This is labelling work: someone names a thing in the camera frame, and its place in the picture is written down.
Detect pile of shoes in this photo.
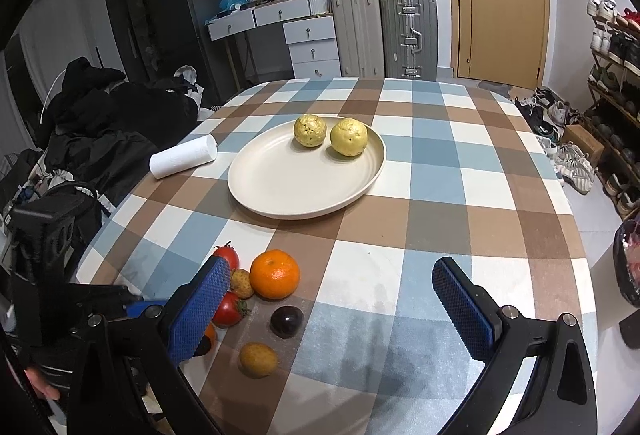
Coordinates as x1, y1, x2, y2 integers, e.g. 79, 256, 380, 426
515, 87, 572, 146

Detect small brown cardboard box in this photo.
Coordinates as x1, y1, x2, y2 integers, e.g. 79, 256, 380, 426
562, 125, 606, 160

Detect dark grey fridge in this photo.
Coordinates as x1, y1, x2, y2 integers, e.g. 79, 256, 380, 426
142, 0, 236, 106

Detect white paper towel roll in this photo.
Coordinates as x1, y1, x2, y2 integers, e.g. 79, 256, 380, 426
149, 134, 219, 180

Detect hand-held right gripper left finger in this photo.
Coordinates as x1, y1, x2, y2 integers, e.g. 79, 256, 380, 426
67, 255, 233, 435

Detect white drawer desk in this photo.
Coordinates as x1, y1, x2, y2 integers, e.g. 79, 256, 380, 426
207, 0, 342, 80

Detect checked tablecloth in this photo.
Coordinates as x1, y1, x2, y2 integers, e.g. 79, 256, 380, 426
75, 76, 601, 435

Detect wooden shoe rack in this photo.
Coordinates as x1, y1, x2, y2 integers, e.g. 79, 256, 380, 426
585, 0, 640, 221

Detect person's left hand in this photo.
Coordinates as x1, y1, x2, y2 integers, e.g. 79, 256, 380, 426
22, 365, 63, 402

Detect cream round plate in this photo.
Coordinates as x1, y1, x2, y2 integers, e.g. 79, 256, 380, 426
227, 116, 387, 220

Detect pile of black clothes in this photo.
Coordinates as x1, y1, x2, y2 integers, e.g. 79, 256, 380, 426
40, 57, 201, 208

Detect dark purple plum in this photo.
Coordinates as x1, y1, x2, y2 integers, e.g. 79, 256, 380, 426
270, 305, 305, 339

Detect dark round bin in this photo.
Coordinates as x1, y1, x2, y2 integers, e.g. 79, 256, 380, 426
612, 217, 640, 308

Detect yellow round fruit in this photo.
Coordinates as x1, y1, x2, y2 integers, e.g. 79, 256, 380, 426
330, 118, 369, 158
293, 115, 328, 148

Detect tall black wardrobe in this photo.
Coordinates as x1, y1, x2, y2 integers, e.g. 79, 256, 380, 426
100, 0, 151, 80

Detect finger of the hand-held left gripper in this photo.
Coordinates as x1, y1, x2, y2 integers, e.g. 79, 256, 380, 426
75, 285, 167, 321

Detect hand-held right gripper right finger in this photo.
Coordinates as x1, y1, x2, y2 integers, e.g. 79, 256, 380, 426
432, 257, 599, 435

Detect wooden door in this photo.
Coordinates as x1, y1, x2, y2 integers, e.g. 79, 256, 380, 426
442, 0, 548, 90

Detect beige suitcase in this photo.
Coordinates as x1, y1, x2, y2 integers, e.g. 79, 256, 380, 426
328, 0, 386, 80

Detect white grey sneakers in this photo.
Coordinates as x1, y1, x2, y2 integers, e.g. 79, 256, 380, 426
554, 142, 598, 194

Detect brown round fruit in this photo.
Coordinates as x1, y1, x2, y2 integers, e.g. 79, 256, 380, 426
230, 268, 255, 300
239, 342, 279, 378

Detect orange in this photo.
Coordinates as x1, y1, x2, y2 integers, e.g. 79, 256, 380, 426
197, 322, 218, 356
249, 249, 301, 301

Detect grey suitcase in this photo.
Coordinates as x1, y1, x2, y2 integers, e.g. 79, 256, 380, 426
380, 0, 439, 80

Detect red tomato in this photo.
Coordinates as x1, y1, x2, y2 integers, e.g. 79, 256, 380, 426
212, 291, 251, 329
212, 242, 240, 272

